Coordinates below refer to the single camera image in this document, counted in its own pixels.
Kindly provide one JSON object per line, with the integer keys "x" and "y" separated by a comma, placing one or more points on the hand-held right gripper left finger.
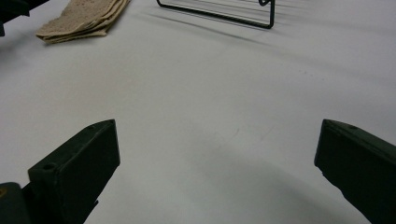
{"x": 77, "y": 168}

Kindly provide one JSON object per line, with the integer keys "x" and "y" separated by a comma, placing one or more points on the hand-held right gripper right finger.
{"x": 358, "y": 165}

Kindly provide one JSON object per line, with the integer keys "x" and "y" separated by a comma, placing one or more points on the tan fuzzy sock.
{"x": 82, "y": 19}

